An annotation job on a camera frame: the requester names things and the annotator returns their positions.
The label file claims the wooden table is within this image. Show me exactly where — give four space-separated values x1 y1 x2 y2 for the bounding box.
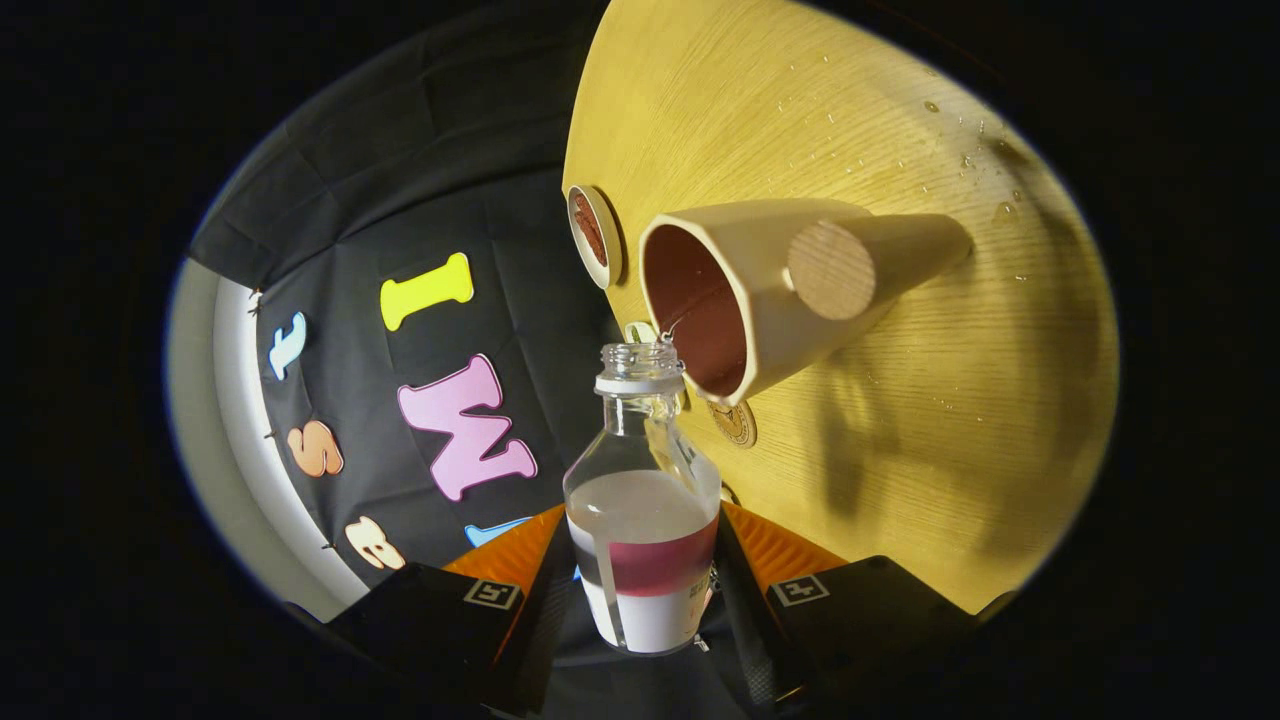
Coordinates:
562 0 1119 616

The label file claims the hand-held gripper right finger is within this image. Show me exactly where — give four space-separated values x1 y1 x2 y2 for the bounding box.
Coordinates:
712 500 981 717

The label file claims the round cork coaster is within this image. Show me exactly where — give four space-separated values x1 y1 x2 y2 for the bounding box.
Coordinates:
706 400 758 449

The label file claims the white round plate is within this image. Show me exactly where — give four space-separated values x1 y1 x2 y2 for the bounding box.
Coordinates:
566 184 623 291

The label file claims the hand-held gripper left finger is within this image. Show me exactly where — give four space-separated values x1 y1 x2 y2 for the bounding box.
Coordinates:
325 503 581 717

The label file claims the clear juice bottle red label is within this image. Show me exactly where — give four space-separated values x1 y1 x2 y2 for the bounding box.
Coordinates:
562 341 723 656

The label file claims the cream cup wooden handle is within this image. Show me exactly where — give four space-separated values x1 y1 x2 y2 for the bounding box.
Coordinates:
639 198 973 406

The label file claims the black backdrop cloth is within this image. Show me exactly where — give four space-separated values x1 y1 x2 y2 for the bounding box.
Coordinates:
185 0 721 720

